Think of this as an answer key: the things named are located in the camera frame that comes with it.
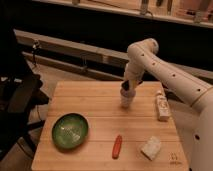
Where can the white rectangular box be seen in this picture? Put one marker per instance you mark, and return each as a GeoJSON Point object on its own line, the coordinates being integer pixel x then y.
{"type": "Point", "coordinates": [162, 107]}

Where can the wooden table board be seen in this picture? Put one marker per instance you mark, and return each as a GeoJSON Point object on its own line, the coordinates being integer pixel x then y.
{"type": "Point", "coordinates": [99, 103]}

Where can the black chair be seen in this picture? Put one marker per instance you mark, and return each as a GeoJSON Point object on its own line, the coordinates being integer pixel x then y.
{"type": "Point", "coordinates": [19, 91]}

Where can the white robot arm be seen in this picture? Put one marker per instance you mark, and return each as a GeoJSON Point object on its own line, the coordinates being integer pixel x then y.
{"type": "Point", "coordinates": [196, 93]}

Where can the metal wall rail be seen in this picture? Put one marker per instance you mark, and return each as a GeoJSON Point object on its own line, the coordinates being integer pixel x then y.
{"type": "Point", "coordinates": [86, 60]}

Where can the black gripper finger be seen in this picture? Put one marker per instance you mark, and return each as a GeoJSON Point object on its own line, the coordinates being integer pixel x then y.
{"type": "Point", "coordinates": [125, 85]}

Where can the orange carrot toy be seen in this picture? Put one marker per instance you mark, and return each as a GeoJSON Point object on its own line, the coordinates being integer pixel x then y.
{"type": "Point", "coordinates": [117, 147]}

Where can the white crumpled cloth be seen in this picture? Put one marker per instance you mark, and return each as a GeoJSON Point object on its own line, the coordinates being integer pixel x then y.
{"type": "Point", "coordinates": [151, 148]}

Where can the green glass bowl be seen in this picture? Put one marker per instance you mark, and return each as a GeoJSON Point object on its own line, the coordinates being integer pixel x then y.
{"type": "Point", "coordinates": [69, 131]}

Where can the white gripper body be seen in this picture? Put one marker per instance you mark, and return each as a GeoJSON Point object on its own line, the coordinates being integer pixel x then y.
{"type": "Point", "coordinates": [133, 75]}

